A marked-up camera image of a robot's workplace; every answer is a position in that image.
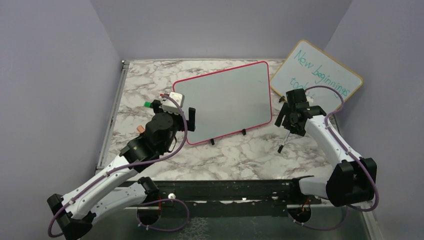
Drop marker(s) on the white whiteboard marker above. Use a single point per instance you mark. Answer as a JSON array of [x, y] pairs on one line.
[[286, 138]]

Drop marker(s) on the black marker cap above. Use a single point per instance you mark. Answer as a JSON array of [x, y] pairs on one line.
[[280, 148]]

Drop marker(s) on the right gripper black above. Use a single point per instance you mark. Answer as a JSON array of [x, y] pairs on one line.
[[296, 129]]

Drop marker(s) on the aluminium frame left rail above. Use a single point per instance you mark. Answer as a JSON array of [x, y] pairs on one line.
[[103, 154]]

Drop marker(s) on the black yellow-board foot clip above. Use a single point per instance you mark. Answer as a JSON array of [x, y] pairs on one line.
[[282, 99]]

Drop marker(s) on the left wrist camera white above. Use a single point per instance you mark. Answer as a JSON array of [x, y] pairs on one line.
[[172, 102]]

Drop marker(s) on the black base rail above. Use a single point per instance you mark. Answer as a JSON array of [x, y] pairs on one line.
[[226, 199]]

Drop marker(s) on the red framed whiteboard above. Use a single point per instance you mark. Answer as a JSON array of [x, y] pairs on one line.
[[227, 101]]

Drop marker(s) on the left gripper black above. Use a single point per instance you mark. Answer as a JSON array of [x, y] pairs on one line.
[[180, 117]]

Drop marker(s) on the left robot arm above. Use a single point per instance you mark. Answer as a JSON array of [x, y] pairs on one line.
[[76, 212]]

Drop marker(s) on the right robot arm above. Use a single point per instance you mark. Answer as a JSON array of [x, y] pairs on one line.
[[353, 177]]

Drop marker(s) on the green and black highlighter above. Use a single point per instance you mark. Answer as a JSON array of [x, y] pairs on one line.
[[148, 104]]

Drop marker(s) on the yellow framed whiteboard with writing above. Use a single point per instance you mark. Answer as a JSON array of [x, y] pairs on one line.
[[307, 67]]

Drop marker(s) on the orange marker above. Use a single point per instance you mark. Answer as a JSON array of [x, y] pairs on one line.
[[140, 129]]

